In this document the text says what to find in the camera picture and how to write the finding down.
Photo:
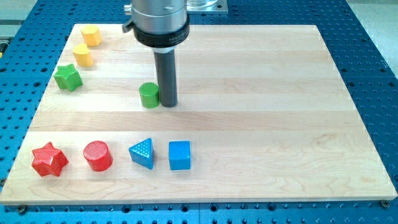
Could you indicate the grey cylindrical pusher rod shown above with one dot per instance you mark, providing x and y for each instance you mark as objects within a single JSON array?
[{"x": 166, "y": 76}]

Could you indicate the green cylinder block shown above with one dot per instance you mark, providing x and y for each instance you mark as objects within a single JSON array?
[{"x": 149, "y": 95}]

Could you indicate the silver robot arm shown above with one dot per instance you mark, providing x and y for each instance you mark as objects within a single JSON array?
[{"x": 160, "y": 25}]

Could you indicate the green star block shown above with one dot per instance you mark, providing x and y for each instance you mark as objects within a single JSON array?
[{"x": 67, "y": 77}]

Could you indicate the red star block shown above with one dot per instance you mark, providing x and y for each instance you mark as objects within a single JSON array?
[{"x": 49, "y": 160}]

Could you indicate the yellow hexagon block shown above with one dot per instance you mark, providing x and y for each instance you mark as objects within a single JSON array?
[{"x": 91, "y": 35}]

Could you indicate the blue cube block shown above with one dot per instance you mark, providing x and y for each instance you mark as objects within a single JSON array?
[{"x": 179, "y": 155}]

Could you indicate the blue triangle block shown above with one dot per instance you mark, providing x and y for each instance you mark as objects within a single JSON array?
[{"x": 142, "y": 153}]

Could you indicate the light wooden board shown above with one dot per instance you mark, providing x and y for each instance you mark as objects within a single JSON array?
[{"x": 267, "y": 114}]

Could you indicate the red cylinder block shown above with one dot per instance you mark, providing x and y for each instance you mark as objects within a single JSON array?
[{"x": 98, "y": 156}]

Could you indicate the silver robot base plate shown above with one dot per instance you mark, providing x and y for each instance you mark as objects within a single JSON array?
[{"x": 207, "y": 6}]

